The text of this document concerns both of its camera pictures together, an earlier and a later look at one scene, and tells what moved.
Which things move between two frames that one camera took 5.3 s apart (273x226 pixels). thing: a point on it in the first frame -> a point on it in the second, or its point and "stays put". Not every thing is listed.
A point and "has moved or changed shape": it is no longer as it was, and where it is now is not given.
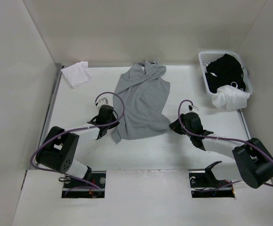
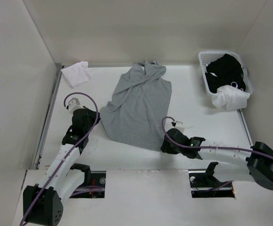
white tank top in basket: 228,97 stays put
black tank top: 222,71 stays put
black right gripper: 175,126 -> 165,148
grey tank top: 145,90 has moved or changed shape
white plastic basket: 206,57 stays put
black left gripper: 113,125 -> 91,113
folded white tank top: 77,74 stays put
